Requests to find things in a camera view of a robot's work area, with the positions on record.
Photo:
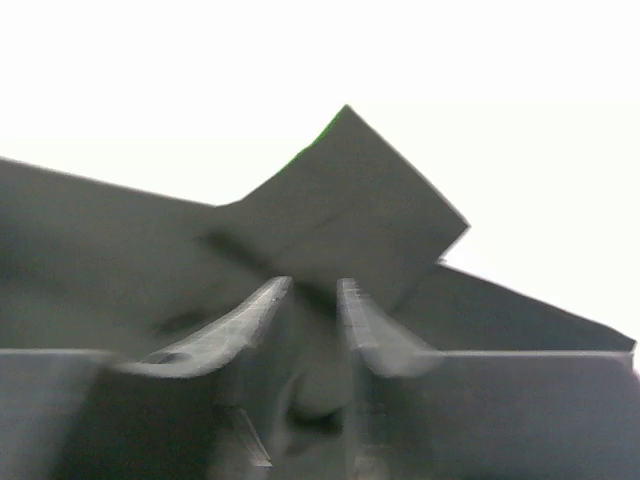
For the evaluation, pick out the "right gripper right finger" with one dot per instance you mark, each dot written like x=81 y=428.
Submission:
x=417 y=412

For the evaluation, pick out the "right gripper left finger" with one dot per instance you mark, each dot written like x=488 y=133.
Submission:
x=205 y=407

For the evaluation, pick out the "black long sleeve shirt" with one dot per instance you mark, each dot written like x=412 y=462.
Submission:
x=86 y=264

